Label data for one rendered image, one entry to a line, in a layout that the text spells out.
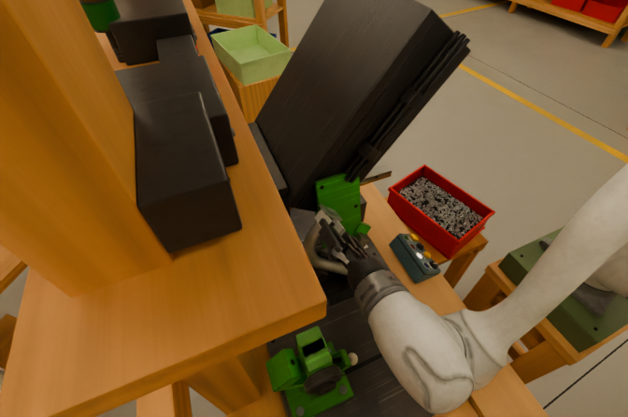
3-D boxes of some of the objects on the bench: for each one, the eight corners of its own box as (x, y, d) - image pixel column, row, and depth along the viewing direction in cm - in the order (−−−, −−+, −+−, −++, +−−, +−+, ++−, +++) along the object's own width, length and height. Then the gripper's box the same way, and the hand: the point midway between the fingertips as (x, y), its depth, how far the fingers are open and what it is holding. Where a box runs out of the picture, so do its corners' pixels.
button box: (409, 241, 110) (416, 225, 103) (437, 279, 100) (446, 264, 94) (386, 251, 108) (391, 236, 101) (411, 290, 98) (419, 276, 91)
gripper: (409, 280, 63) (354, 215, 82) (357, 259, 54) (308, 192, 73) (386, 307, 64) (336, 237, 84) (332, 291, 55) (291, 216, 75)
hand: (329, 223), depth 76 cm, fingers closed on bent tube, 3 cm apart
